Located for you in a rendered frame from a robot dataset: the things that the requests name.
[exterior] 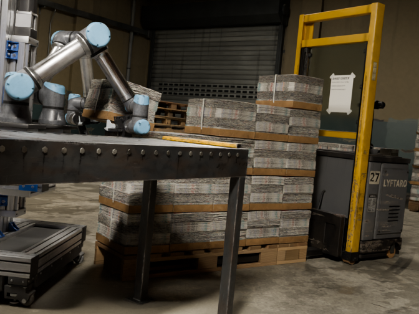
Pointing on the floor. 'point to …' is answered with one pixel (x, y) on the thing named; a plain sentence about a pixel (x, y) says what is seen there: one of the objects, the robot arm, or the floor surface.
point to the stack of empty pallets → (170, 115)
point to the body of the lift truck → (334, 177)
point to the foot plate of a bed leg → (139, 300)
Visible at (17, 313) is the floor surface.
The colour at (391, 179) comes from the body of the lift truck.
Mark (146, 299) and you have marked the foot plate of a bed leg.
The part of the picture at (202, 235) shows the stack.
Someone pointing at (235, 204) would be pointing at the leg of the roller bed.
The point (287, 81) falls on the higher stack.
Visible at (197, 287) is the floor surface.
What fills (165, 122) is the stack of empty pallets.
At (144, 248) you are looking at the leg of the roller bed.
